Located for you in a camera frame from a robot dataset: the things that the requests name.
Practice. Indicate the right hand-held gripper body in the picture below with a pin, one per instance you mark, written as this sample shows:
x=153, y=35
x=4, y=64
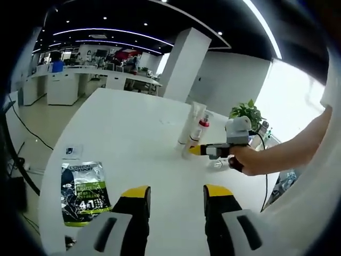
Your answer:
x=238, y=130

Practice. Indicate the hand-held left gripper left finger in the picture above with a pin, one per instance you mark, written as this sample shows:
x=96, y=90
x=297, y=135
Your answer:
x=133, y=226

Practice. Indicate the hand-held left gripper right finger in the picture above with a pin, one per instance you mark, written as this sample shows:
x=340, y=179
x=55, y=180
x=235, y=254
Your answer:
x=215, y=226

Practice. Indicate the white tube red cap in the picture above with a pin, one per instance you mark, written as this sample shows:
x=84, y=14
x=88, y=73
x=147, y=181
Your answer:
x=204, y=123

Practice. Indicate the white skincare tube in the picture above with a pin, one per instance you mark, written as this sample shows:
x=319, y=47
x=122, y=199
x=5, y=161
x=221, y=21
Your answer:
x=190, y=125

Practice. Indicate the black green skincare sachet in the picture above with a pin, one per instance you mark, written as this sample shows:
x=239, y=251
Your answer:
x=85, y=192

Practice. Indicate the person's right hand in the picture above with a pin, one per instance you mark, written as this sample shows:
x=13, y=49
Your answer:
x=245, y=160

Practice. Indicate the green potted plant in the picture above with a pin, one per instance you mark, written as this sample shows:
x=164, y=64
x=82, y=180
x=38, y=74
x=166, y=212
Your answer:
x=245, y=109

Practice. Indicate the printed paper card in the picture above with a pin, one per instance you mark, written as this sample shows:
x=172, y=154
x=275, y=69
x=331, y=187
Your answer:
x=74, y=152

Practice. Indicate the ceiling light strip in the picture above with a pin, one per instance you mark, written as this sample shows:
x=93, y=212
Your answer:
x=266, y=29

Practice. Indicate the red banner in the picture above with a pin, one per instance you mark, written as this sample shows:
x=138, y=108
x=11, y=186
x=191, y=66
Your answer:
x=125, y=54

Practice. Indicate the white office desks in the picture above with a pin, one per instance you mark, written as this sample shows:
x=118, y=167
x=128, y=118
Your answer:
x=80, y=74

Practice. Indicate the blue bucket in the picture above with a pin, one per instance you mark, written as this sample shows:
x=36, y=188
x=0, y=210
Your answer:
x=58, y=66

